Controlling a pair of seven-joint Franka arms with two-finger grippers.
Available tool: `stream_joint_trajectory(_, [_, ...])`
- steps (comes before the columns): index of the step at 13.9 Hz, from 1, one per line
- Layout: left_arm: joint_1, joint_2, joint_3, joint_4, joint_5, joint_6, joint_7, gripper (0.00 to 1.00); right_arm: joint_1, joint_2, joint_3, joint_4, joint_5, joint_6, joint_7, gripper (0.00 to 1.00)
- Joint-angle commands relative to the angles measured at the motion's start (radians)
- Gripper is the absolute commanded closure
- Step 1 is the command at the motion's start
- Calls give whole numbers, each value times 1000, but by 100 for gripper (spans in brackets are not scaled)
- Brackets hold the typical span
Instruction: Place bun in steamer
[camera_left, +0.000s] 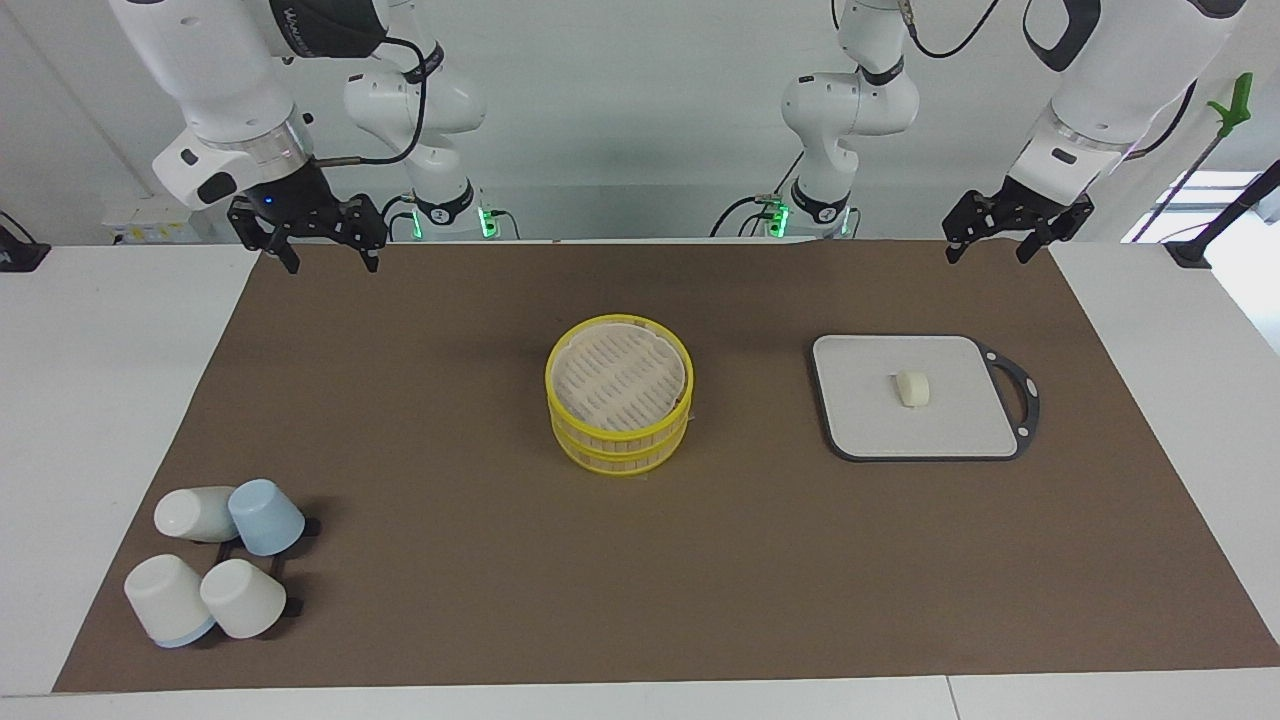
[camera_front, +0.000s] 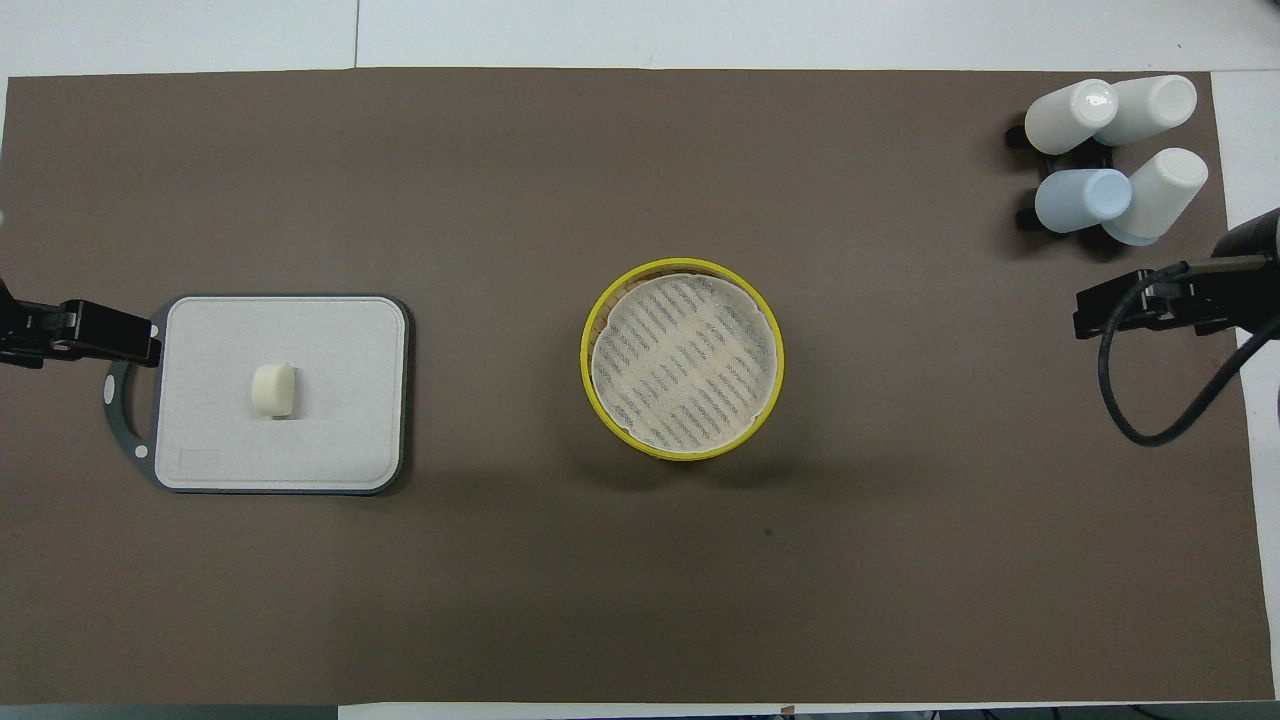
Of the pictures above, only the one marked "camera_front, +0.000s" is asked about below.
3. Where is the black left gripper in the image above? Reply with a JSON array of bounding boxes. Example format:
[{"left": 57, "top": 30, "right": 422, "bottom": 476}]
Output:
[{"left": 60, "top": 299, "right": 163, "bottom": 368}]

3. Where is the brown table mat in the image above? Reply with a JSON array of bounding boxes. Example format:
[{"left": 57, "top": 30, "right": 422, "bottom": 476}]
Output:
[{"left": 0, "top": 67, "right": 1277, "bottom": 706}]

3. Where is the light blue cup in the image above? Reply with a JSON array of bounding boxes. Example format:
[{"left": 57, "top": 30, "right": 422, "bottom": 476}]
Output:
[{"left": 1034, "top": 168, "right": 1133, "bottom": 235}]

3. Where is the white steamer liner cloth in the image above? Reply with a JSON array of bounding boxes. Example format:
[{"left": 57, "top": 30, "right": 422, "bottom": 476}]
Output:
[{"left": 591, "top": 273, "right": 781, "bottom": 452}]

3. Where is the white cup blue rim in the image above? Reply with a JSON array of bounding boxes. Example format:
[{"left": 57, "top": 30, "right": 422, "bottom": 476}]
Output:
[{"left": 1102, "top": 148, "right": 1209, "bottom": 247}]

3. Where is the glossy white cup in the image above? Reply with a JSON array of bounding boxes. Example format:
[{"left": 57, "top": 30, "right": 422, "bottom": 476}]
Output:
[{"left": 1024, "top": 79, "right": 1120, "bottom": 156}]

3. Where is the yellow round steamer basket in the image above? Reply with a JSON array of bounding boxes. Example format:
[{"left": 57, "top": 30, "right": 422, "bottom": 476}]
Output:
[{"left": 580, "top": 258, "right": 786, "bottom": 463}]

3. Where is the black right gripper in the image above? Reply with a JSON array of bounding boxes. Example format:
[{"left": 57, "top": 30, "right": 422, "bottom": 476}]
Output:
[{"left": 1074, "top": 266, "right": 1246, "bottom": 342}]

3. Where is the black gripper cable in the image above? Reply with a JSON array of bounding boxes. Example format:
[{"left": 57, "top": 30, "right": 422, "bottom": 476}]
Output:
[{"left": 1098, "top": 261, "right": 1280, "bottom": 448}]

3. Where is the matte white cup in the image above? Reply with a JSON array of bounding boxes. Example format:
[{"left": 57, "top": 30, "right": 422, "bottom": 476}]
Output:
[{"left": 1094, "top": 75, "right": 1199, "bottom": 148}]

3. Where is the black cup rack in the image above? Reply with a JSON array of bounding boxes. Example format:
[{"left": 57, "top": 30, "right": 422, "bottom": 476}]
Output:
[{"left": 1005, "top": 118, "right": 1117, "bottom": 236}]

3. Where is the white steamed bun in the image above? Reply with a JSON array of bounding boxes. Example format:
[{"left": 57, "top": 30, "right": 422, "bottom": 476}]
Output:
[{"left": 250, "top": 362, "right": 298, "bottom": 419}]

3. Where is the white cutting board gray rim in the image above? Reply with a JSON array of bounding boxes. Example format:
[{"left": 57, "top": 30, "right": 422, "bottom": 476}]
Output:
[{"left": 103, "top": 293, "right": 412, "bottom": 496}]

